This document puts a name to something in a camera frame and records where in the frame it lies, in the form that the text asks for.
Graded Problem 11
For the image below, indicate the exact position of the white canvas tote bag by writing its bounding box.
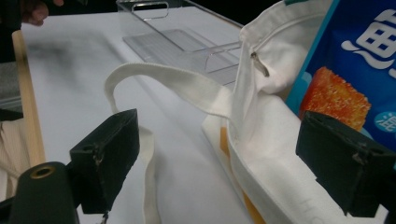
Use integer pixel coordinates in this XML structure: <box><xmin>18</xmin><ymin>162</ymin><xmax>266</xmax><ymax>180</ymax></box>
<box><xmin>104</xmin><ymin>0</ymin><xmax>390</xmax><ymax>224</ymax></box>

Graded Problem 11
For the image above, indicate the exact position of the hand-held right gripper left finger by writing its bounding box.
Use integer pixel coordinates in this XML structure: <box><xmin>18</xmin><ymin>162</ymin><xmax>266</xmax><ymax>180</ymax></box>
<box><xmin>68</xmin><ymin>108</ymin><xmax>141</xmax><ymax>215</ymax></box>

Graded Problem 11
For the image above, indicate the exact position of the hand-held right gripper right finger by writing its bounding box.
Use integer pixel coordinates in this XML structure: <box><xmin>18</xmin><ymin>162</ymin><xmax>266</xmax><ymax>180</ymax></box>
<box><xmin>295</xmin><ymin>110</ymin><xmax>396</xmax><ymax>218</ymax></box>

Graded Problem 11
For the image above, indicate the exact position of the clear acrylic tray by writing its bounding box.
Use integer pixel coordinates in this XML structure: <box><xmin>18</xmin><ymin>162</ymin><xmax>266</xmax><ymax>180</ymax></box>
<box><xmin>115</xmin><ymin>0</ymin><xmax>245</xmax><ymax>87</ymax></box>

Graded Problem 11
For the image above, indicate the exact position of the blue snack packet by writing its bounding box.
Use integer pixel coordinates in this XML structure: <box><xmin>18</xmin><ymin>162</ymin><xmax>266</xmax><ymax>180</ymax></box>
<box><xmin>284</xmin><ymin>0</ymin><xmax>396</xmax><ymax>171</ymax></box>

